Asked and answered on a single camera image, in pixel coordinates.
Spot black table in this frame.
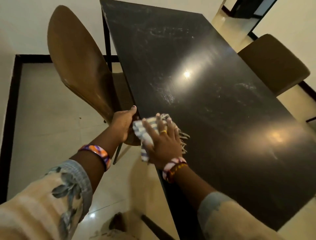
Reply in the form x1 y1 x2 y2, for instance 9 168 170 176
100 0 316 240

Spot brown chair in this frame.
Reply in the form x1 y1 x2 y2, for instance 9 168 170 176
237 34 311 97
47 5 141 165

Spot person's right hand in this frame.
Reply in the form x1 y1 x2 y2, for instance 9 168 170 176
141 113 184 170

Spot white purple bangle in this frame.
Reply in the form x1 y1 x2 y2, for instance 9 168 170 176
162 157 187 182

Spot dark door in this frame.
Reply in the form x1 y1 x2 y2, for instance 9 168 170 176
221 0 278 19

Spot orange purple bangle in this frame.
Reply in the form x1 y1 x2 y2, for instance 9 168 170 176
78 144 112 172

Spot person's right forearm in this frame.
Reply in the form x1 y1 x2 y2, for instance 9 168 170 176
172 165 284 240

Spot red yellow thread bracelet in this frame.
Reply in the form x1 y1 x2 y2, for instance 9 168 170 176
166 163 189 184

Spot person's left hand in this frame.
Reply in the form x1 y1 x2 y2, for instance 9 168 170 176
110 105 140 144

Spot person's floral cream garment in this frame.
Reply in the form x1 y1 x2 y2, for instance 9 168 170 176
89 228 134 240

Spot person's left forearm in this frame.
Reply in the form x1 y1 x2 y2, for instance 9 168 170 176
0 126 124 240

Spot person's left foot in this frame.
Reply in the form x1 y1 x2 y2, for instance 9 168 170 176
108 212 128 232

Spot striped cloth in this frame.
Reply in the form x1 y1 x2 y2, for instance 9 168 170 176
132 113 191 163

